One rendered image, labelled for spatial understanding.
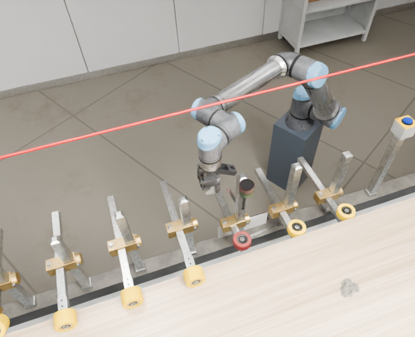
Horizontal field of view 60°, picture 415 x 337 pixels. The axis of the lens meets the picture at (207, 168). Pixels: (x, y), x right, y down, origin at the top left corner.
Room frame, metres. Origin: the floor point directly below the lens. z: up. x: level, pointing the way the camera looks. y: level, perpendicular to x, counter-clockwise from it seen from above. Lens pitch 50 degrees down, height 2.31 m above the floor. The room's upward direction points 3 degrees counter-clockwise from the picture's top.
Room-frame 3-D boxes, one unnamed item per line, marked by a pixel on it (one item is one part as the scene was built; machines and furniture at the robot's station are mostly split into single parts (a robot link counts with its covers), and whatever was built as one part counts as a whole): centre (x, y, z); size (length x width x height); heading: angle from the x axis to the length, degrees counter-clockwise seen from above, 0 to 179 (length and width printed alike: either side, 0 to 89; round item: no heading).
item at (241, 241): (0.78, -0.13, 0.85); 0.08 x 0.08 x 0.11
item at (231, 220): (0.90, -0.12, 0.84); 0.13 x 0.06 x 0.05; 107
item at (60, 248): (0.69, 0.58, 0.89); 0.03 x 0.03 x 0.48; 17
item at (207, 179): (0.95, -0.01, 1.14); 0.09 x 0.08 x 0.12; 105
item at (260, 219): (0.94, -0.16, 0.75); 0.26 x 0.01 x 0.10; 107
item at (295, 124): (1.81, -0.64, 0.65); 0.19 x 0.19 x 0.10
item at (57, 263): (0.69, 0.60, 0.94); 0.13 x 0.06 x 0.05; 107
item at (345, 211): (0.89, -0.62, 0.85); 0.08 x 0.08 x 0.11
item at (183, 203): (0.84, 0.10, 0.91); 0.03 x 0.03 x 0.48; 17
